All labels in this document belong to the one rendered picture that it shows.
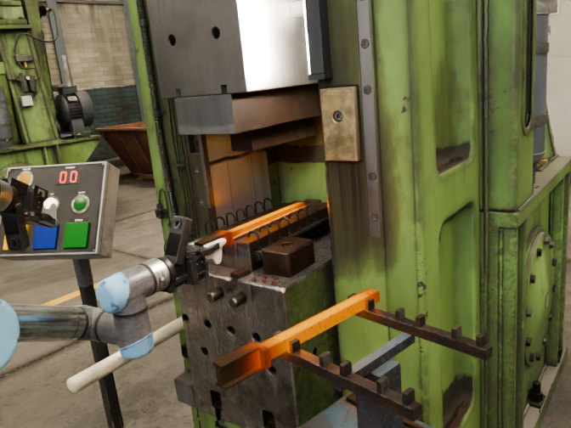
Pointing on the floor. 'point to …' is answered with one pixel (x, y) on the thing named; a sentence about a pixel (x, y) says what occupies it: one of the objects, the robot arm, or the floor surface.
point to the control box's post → (98, 343)
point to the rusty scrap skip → (131, 147)
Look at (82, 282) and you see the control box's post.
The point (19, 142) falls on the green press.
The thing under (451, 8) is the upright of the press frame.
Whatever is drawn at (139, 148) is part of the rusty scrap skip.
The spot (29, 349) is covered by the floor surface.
